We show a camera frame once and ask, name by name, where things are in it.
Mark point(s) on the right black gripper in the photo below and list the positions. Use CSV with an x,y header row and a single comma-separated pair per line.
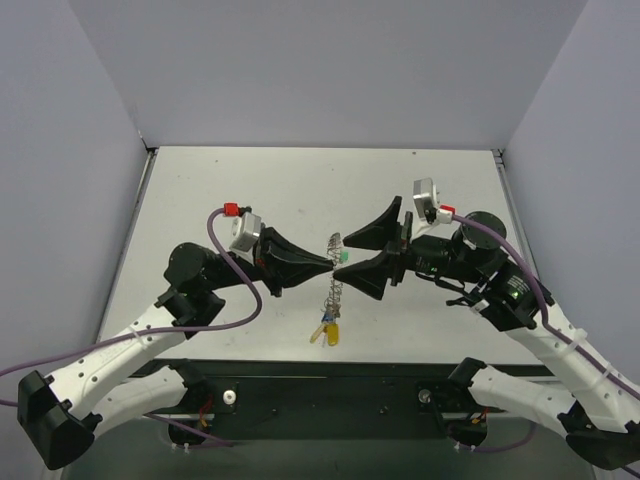
x,y
400,248

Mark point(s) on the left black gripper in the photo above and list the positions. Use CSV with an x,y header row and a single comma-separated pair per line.
x,y
267,261

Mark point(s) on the metal band with key rings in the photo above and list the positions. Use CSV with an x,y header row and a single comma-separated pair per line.
x,y
332,302

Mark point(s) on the amber transparent key tag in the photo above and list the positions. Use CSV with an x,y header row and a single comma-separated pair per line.
x,y
317,333

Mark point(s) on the yellow key tag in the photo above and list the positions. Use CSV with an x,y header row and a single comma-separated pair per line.
x,y
332,334

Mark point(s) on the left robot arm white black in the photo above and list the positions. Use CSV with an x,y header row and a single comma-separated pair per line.
x,y
65,411

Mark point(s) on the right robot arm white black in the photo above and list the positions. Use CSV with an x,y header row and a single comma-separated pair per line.
x,y
475,264

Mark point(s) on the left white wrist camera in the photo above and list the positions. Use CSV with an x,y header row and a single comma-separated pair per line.
x,y
246,228

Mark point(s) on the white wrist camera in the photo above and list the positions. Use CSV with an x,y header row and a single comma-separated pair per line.
x,y
246,228
427,200

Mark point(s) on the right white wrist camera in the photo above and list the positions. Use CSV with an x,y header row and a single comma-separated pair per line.
x,y
427,200

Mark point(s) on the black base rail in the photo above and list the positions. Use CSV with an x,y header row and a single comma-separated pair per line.
x,y
261,400

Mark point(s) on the aluminium table frame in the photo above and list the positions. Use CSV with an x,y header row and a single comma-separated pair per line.
x,y
520,240

